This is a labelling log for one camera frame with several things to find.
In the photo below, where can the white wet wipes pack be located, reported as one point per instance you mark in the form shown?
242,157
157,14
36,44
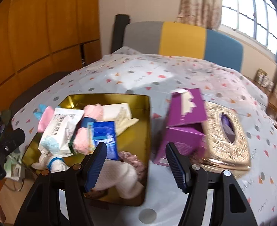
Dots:
59,131

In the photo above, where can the grey yellow blue sofa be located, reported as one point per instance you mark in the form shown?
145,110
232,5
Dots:
175,39

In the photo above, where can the white waffle cloth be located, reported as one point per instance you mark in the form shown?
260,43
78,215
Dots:
120,175

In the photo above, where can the beige towel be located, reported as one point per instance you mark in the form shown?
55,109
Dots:
123,124

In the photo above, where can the patterned white tablecloth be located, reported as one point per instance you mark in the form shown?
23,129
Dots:
156,76

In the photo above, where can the ornate gold tissue box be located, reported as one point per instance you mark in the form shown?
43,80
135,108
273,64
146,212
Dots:
226,143

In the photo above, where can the gold metal tray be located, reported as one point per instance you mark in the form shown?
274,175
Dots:
135,139

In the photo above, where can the beige patterned curtain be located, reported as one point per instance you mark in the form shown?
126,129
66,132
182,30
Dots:
202,13

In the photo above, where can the white knitted glove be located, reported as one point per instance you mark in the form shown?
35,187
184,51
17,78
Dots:
50,162

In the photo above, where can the window with grille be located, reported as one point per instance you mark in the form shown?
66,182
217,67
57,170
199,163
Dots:
256,19

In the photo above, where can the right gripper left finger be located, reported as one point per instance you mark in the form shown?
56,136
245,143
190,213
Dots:
94,165

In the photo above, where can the wooden side table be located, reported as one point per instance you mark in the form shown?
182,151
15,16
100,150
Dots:
272,101

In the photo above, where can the blue pink plush toy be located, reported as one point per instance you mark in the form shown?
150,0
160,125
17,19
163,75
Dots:
44,115

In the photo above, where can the purple cardboard box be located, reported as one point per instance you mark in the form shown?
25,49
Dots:
184,125

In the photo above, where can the blue tempo tissue pack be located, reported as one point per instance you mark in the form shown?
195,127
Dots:
103,131

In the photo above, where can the pink satin scrunchie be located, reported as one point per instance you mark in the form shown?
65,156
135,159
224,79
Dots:
133,160

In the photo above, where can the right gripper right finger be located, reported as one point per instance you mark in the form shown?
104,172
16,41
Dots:
180,167

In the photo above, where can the white towel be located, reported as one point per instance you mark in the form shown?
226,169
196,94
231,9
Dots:
111,112

